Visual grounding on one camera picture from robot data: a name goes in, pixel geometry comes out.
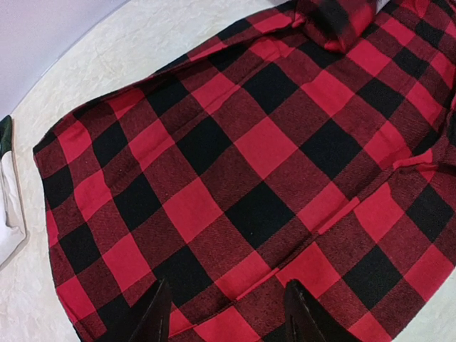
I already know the red black plaid garment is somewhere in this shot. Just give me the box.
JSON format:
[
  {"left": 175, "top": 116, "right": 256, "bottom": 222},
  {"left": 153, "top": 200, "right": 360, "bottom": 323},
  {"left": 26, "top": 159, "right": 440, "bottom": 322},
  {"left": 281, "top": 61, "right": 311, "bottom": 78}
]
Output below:
[{"left": 33, "top": 1, "right": 455, "bottom": 341}]

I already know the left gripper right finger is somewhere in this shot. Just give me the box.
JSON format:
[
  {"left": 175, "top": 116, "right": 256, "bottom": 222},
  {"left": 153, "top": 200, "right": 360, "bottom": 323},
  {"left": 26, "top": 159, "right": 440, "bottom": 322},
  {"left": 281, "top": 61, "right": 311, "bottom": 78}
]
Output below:
[{"left": 284, "top": 279, "right": 353, "bottom": 342}]

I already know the white green raglan t-shirt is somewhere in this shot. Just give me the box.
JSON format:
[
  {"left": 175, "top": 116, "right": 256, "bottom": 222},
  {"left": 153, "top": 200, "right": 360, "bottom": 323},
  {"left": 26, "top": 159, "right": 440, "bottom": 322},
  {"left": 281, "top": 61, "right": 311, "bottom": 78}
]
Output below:
[{"left": 1, "top": 115, "right": 26, "bottom": 266}]

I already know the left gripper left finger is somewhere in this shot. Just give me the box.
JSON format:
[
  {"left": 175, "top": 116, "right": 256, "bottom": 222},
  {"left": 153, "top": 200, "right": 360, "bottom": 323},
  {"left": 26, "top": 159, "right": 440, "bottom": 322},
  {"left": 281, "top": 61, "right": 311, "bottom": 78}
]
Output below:
[{"left": 128, "top": 279, "right": 172, "bottom": 342}]

